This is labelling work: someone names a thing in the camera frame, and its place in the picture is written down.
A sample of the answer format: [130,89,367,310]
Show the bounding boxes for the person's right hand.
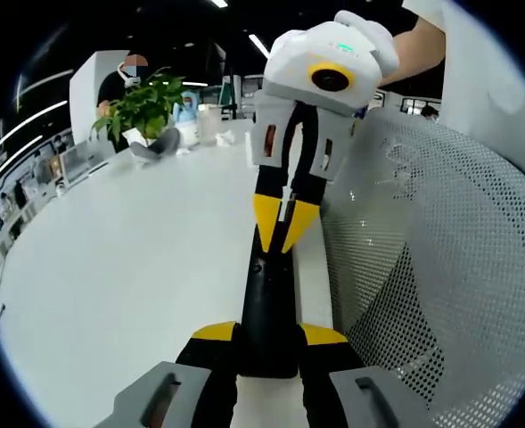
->
[332,9,401,88]

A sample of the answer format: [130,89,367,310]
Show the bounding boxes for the grey cloth bundle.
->
[130,127,182,162]

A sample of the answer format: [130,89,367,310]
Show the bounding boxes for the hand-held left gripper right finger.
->
[296,322,435,428]

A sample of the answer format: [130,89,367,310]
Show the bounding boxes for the black remote control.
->
[237,225,301,380]

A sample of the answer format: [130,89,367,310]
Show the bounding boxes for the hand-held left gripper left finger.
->
[93,320,241,428]

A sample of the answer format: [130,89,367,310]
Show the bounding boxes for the person's white shirt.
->
[402,0,525,179]

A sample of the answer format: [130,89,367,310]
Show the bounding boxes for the clear plastic cup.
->
[198,104,222,146]

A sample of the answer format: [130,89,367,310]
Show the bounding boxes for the white mesh office chair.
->
[319,106,525,428]

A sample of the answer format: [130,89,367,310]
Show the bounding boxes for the green potted plant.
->
[90,66,187,151]

